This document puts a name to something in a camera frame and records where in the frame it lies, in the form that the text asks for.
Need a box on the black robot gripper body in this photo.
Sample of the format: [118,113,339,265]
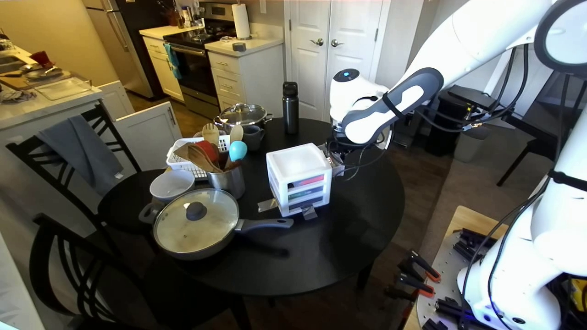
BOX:
[328,127,393,179]

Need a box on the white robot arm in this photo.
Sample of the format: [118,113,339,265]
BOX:
[330,0,587,330]

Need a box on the white plastic drawer unit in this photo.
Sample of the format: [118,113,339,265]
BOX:
[266,144,332,217]

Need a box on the black water bottle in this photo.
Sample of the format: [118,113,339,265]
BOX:
[283,82,299,137]

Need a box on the round black table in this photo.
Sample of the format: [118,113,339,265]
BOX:
[99,120,406,298]

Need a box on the light blue spatula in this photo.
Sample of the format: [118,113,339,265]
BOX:
[229,142,248,162]

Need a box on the metal utensil holder cup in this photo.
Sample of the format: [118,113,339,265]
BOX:
[207,168,246,199]

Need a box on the white double door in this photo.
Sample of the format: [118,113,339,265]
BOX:
[284,0,391,122]

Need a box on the black orange clamp upper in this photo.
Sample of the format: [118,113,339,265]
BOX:
[409,250,440,283]

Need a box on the black orange clamp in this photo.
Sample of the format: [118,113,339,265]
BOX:
[398,274,435,298]
[409,250,440,283]

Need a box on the black orange clamp lower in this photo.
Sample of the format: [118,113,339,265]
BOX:
[398,274,435,298]

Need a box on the grey frying pan with lid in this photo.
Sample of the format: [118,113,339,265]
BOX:
[138,190,294,261]

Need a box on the white bowl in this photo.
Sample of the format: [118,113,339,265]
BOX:
[149,171,195,201]

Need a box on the white plastic basket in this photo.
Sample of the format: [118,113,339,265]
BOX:
[165,137,207,181]

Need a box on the paper towel roll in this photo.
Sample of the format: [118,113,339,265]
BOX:
[231,5,251,41]

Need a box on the black kitchen stove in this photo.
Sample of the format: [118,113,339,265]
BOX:
[165,3,235,120]

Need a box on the black wooden chair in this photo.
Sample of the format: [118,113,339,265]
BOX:
[6,104,141,228]

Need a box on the grey cloth on chair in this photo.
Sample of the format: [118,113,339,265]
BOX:
[39,116,123,195]

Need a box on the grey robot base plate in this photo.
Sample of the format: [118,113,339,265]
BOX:
[413,234,468,330]

